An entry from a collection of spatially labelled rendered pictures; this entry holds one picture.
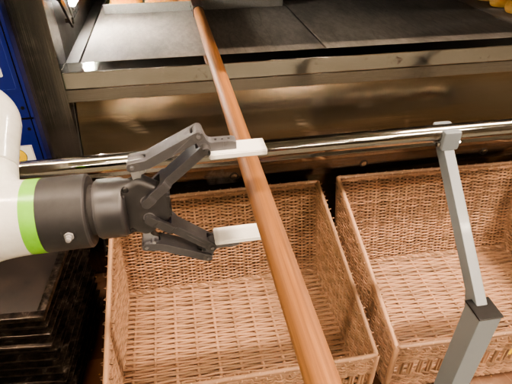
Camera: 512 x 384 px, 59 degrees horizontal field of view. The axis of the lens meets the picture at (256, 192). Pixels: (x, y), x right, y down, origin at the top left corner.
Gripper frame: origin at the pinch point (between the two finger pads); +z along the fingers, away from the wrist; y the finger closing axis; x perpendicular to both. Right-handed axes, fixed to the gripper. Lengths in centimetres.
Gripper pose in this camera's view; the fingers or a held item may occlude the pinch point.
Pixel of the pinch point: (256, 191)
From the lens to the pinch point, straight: 59.4
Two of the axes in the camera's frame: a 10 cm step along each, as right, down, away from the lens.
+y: 0.0, 8.1, 5.8
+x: 1.9, 5.7, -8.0
